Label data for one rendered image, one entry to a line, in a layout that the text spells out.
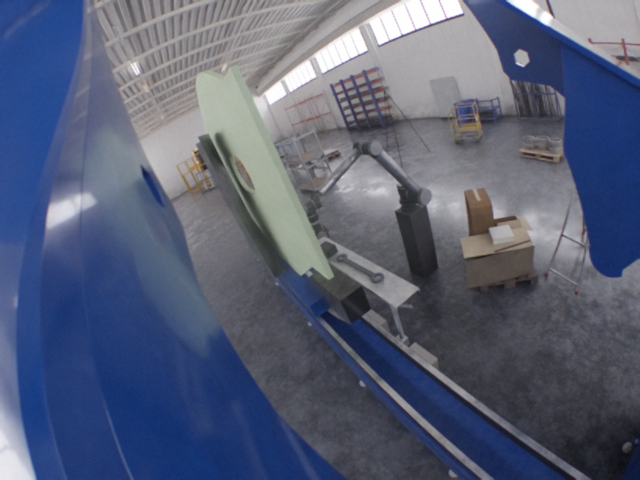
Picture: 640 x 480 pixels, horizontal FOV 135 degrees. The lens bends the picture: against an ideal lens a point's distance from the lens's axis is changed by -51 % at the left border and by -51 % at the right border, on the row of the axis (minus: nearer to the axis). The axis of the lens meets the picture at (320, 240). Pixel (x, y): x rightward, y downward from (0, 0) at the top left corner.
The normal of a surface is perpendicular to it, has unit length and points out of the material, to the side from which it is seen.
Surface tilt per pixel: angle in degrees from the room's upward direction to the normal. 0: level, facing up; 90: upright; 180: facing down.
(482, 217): 90
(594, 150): 90
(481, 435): 0
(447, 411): 0
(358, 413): 0
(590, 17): 90
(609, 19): 90
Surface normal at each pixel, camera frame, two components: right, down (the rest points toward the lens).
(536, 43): -0.81, 0.52
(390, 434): -0.37, -0.81
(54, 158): 0.55, -0.73
